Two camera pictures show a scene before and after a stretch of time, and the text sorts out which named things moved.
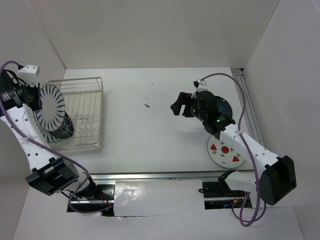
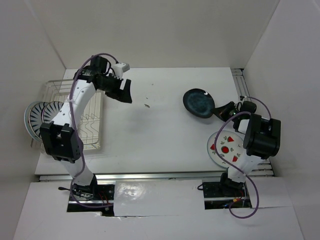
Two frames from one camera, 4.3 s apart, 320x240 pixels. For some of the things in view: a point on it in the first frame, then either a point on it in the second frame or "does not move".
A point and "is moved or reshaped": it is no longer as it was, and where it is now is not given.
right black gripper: x=181 y=100 → x=222 y=111
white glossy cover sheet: x=162 y=197 does not move
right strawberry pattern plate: x=228 y=151 does not move
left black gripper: x=37 y=104 → x=117 y=94
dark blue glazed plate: x=224 y=107 is moved or reshaped
